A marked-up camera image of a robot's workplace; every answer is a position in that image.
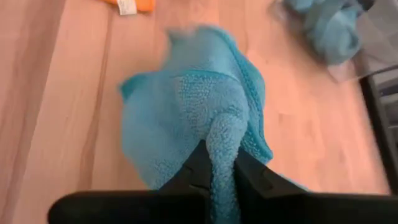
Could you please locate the orange microfiber towel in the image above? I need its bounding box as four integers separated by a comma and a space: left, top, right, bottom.
102, 0, 156, 16

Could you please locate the large blue microfiber towel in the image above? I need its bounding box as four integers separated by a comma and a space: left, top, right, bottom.
119, 24, 308, 224

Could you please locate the black metal table frame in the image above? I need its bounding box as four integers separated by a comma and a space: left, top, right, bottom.
359, 73, 398, 195

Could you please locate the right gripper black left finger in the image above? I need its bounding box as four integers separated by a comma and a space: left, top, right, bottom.
155, 139, 214, 200

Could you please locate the clear plastic bin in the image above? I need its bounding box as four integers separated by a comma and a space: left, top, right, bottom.
323, 0, 398, 83

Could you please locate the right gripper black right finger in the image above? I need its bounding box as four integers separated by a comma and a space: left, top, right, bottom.
233, 149, 308, 200

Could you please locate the small blue microfiber towel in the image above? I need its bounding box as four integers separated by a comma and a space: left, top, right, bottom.
281, 0, 366, 66

